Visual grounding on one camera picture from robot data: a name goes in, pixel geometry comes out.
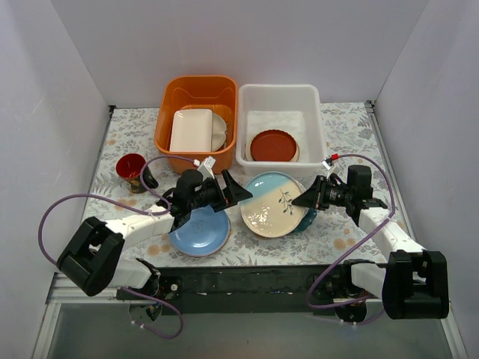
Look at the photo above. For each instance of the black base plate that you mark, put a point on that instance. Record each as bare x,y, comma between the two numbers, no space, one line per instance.
246,289

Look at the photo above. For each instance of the cream green plate with sprig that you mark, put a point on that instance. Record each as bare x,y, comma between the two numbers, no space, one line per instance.
247,151

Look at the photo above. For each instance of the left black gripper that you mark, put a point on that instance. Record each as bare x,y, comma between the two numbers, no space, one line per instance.
223,196

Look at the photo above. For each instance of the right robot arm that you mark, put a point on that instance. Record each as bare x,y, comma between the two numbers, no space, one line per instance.
414,282

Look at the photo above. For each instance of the blue beige plate with sprig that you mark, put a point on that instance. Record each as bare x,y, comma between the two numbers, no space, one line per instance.
270,212

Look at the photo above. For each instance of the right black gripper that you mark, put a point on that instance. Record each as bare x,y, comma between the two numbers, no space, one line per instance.
319,194

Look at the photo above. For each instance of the cream rectangular plate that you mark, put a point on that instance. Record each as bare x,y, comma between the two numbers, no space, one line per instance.
191,131

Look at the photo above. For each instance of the red and black mug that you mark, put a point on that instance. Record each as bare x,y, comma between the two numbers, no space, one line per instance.
131,168

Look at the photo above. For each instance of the teal scalloped plate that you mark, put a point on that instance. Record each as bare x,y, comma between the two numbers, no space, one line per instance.
307,220

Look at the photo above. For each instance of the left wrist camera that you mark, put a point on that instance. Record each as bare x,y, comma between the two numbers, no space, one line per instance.
205,167

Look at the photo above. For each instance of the blue round plate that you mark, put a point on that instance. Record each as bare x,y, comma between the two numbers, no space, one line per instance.
203,234

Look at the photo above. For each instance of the orange plastic bin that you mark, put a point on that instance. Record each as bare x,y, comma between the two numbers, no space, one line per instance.
217,93

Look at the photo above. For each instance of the white translucent plastic bin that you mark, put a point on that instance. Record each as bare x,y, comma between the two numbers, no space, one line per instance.
294,109

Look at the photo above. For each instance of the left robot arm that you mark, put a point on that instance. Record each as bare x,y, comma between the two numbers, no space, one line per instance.
92,259

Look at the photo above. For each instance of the white round plate in bin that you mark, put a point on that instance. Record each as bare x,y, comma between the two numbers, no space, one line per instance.
219,132

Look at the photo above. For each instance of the floral table mat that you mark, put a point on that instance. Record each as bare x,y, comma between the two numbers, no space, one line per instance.
348,130

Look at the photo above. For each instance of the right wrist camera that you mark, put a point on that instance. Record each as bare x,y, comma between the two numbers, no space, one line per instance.
329,164

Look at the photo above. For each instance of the red-brown round plate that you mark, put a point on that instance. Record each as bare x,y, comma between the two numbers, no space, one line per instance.
273,146

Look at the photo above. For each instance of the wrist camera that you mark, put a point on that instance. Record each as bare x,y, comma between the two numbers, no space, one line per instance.
329,164
205,167

